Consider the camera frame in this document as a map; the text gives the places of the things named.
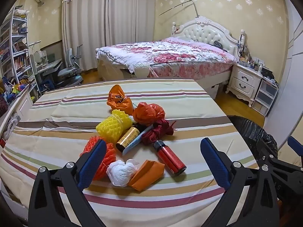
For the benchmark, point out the white tissue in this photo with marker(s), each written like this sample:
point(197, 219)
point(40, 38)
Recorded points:
point(120, 171)

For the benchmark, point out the dark red ribbon bundle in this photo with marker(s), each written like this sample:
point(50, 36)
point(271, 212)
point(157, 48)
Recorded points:
point(158, 130)

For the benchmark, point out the white bookshelf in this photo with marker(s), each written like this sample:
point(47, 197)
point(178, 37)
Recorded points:
point(14, 47)

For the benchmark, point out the striped tablecloth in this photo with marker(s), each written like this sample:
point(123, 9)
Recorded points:
point(165, 104)

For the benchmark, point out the dark item on pillow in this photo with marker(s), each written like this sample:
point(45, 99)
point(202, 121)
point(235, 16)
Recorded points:
point(217, 43)

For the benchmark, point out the orange paper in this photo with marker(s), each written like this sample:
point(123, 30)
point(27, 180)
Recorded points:
point(146, 173)

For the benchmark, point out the orange printed plastic bag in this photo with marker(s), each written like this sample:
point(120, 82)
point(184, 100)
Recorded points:
point(118, 99)

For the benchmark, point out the black clutter on drawer unit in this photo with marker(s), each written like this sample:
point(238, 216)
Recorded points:
point(269, 76)

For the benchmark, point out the trash bin with black bag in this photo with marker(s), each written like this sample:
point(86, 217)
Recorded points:
point(251, 130)

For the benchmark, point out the white upholstered bed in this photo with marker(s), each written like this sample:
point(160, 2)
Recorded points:
point(206, 32)

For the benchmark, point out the metal rod bracket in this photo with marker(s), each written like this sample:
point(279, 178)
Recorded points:
point(195, 7)

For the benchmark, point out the white sliding wardrobe door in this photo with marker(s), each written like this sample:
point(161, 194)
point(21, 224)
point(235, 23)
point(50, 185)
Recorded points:
point(293, 63)

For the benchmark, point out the clutter of small bottles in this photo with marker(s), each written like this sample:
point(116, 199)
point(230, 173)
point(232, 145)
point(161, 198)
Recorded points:
point(251, 62)

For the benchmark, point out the blue plastic stool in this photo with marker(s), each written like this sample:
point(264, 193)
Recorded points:
point(46, 85)

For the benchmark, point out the pile of colourful toys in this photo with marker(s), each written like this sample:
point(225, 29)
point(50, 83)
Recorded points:
point(11, 92)

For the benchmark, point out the beige curtain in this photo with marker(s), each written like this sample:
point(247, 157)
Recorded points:
point(131, 16)
point(85, 28)

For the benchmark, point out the white nightstand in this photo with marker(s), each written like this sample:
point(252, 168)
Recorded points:
point(245, 79)

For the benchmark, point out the red-orange foam fruit net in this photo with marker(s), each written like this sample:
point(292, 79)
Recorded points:
point(109, 153)

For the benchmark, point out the dark bottle with gold label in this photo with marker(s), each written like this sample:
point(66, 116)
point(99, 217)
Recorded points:
point(127, 138)

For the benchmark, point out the pink floral blanket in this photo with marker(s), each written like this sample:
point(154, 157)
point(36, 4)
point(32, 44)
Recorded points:
point(170, 54)

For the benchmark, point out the grey desk chair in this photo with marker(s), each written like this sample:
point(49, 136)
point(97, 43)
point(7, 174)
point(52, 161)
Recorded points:
point(71, 69)

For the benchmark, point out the red-orange plastic bag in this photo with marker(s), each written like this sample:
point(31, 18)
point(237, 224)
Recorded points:
point(148, 114)

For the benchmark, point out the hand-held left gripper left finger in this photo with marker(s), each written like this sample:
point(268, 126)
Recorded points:
point(91, 160)

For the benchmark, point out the clear plastic drawer unit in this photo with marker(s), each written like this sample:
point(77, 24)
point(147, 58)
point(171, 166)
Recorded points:
point(266, 95)

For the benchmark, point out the white cardboard box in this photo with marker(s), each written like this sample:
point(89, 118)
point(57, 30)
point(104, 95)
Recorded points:
point(214, 89)

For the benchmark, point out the grey study desk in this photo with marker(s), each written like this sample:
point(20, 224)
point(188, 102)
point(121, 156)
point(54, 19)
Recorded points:
point(48, 66)

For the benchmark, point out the small red bottle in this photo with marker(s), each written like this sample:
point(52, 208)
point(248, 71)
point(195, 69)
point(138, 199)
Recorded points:
point(170, 157)

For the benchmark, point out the yellow foam fruit net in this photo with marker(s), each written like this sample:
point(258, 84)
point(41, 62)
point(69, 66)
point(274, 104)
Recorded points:
point(113, 125)

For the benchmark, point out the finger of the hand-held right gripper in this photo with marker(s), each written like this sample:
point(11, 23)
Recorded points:
point(286, 167)
point(294, 144)

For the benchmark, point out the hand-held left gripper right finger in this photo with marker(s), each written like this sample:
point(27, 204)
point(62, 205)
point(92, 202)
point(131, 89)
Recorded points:
point(215, 163)

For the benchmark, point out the blue and white tube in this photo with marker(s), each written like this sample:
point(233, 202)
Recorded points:
point(133, 144)

